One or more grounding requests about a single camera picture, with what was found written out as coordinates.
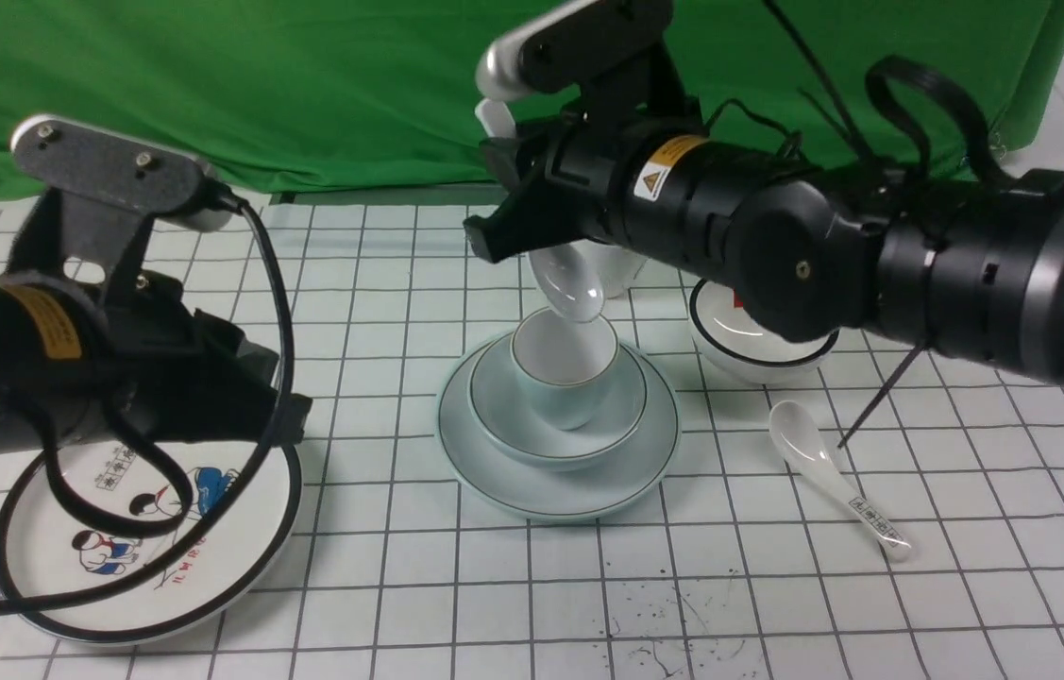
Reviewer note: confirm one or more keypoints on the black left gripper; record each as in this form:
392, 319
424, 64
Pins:
178, 374

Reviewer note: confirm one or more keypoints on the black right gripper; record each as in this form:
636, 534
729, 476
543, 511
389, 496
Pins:
630, 186

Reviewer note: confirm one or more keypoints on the pale green ceramic spoon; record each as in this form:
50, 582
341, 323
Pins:
571, 284

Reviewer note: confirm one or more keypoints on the pale green cup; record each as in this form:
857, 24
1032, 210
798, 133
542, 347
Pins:
564, 368

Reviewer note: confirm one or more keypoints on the pale green bowl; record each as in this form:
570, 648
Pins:
513, 426

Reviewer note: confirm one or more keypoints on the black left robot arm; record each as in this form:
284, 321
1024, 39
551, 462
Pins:
43, 362

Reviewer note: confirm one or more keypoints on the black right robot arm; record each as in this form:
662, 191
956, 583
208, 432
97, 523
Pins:
964, 269

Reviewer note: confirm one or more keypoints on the white cup with bicycle print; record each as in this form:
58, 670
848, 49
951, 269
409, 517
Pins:
616, 266

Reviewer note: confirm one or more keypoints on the white plate with cartoon children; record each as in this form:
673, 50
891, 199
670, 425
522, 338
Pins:
43, 550

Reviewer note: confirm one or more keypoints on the white bowl with dark rim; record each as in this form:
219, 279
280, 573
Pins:
728, 337

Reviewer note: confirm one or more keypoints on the green backdrop cloth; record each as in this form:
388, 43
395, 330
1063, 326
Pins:
324, 95

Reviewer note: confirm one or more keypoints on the pale green plate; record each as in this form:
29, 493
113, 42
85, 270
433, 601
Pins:
613, 484

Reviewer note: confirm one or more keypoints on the gridded white table cloth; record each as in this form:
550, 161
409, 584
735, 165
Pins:
734, 568

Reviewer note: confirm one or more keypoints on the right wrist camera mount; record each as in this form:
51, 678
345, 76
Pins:
613, 51

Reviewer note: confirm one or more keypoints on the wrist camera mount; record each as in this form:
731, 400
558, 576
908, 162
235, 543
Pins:
613, 51
103, 192

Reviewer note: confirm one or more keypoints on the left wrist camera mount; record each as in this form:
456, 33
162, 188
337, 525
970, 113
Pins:
103, 192

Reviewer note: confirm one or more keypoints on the white spoon with text handle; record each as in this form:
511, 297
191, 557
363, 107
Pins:
796, 438

